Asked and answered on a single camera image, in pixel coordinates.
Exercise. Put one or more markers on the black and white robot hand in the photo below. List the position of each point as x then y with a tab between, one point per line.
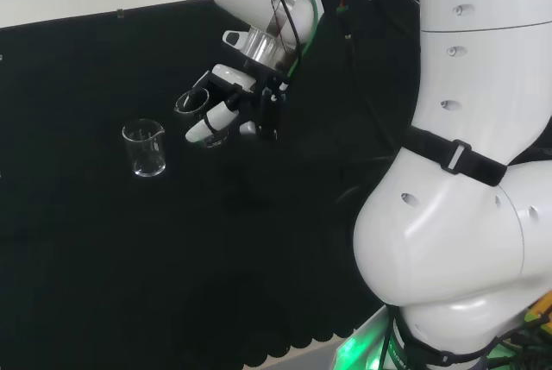
233	79

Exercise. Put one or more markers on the clear glass beaker with spout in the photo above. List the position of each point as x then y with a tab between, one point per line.
146	158

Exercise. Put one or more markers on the small clear glass beaker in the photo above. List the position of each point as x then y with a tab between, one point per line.
192	107

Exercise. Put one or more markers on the black table cloth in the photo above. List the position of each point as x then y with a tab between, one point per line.
129	258

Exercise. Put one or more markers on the yellow stop button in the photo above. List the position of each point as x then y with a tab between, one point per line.
541	307

